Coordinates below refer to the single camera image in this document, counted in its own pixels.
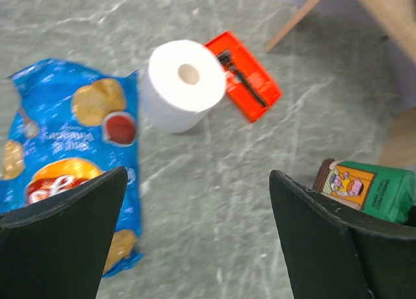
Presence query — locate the white paper roll centre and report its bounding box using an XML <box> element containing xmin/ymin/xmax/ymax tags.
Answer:
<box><xmin>140</xmin><ymin>40</ymin><xmax>226</xmax><ymax>133</ymax></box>

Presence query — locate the wooden two-tier shelf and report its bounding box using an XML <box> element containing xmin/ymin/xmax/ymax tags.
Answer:
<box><xmin>263</xmin><ymin>0</ymin><xmax>416</xmax><ymax>166</ymax></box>

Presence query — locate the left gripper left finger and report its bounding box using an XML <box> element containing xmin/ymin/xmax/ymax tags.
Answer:
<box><xmin>1</xmin><ymin>167</ymin><xmax>127</xmax><ymax>298</ymax></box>

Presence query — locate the orange razor box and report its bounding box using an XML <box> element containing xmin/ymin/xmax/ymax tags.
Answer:
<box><xmin>205</xmin><ymin>31</ymin><xmax>282</xmax><ymax>123</ymax></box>

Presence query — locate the blue chips bag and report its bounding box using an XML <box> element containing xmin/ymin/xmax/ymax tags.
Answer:
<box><xmin>1</xmin><ymin>58</ymin><xmax>141</xmax><ymax>277</ymax></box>

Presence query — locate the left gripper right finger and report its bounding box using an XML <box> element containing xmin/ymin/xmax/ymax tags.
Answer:
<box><xmin>269</xmin><ymin>170</ymin><xmax>415</xmax><ymax>298</ymax></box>

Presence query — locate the black razor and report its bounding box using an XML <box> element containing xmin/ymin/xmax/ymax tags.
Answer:
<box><xmin>216</xmin><ymin>49</ymin><xmax>267</xmax><ymax>108</ymax></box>

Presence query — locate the green roll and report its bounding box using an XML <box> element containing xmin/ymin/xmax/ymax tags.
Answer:
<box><xmin>313</xmin><ymin>159</ymin><xmax>415</xmax><ymax>224</ymax></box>

